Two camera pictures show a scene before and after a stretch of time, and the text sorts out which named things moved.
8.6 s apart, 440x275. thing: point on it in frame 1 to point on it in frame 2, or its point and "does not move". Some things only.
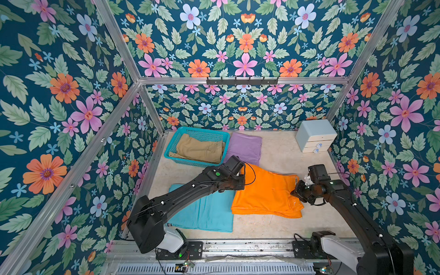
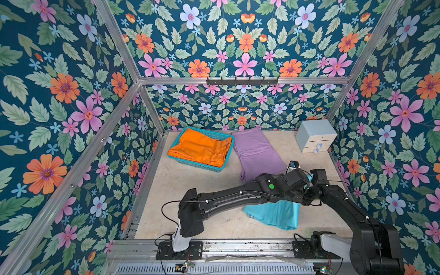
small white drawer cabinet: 314,135 does not move
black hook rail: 242,82 does not move
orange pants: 268,193 to 196,145
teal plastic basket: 197,133 does not move
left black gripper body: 234,182 to 295,192
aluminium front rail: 228,257 does not move
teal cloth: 215,212 to 280,213
